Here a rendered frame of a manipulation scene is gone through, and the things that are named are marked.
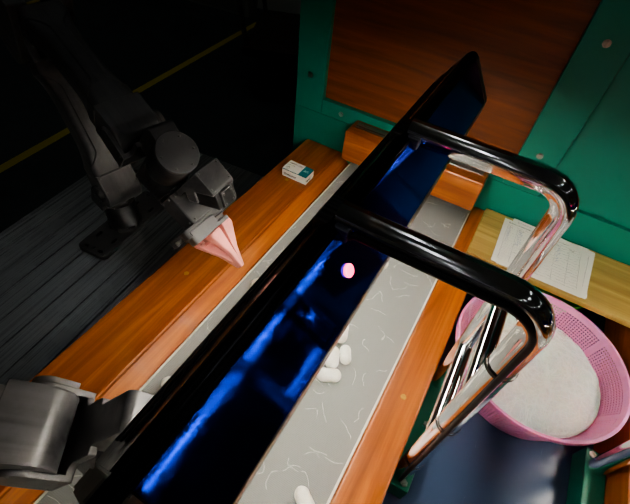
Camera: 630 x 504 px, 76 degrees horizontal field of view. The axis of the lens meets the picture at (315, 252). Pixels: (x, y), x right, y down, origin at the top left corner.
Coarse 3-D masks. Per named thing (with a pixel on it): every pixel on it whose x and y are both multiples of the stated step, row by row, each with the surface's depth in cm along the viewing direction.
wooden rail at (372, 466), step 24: (480, 216) 86; (456, 288) 72; (432, 312) 68; (456, 312) 69; (432, 336) 65; (408, 360) 62; (432, 360) 62; (408, 384) 59; (384, 408) 57; (408, 408) 57; (384, 432) 54; (408, 432) 55; (360, 456) 52; (384, 456) 52; (360, 480) 50; (384, 480) 51
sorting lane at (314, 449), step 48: (288, 240) 80; (240, 288) 71; (384, 288) 74; (432, 288) 75; (192, 336) 64; (384, 336) 67; (144, 384) 58; (336, 384) 61; (384, 384) 61; (288, 432) 56; (336, 432) 56; (288, 480) 52; (336, 480) 52
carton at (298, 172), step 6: (288, 162) 89; (294, 162) 89; (282, 168) 88; (288, 168) 88; (294, 168) 88; (300, 168) 88; (306, 168) 88; (282, 174) 89; (288, 174) 88; (294, 174) 87; (300, 174) 86; (306, 174) 87; (312, 174) 88; (300, 180) 87; (306, 180) 87
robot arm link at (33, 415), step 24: (0, 384) 35; (24, 384) 35; (0, 408) 33; (24, 408) 34; (48, 408) 36; (72, 408) 38; (0, 432) 33; (24, 432) 34; (48, 432) 35; (0, 456) 32; (24, 456) 33; (48, 456) 34
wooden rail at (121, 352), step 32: (288, 160) 93; (320, 160) 94; (256, 192) 84; (288, 192) 85; (320, 192) 90; (256, 224) 78; (288, 224) 82; (192, 256) 72; (256, 256) 75; (160, 288) 67; (192, 288) 67; (224, 288) 70; (128, 320) 62; (160, 320) 63; (192, 320) 65; (64, 352) 58; (96, 352) 58; (128, 352) 59; (160, 352) 61; (96, 384) 55; (128, 384) 57
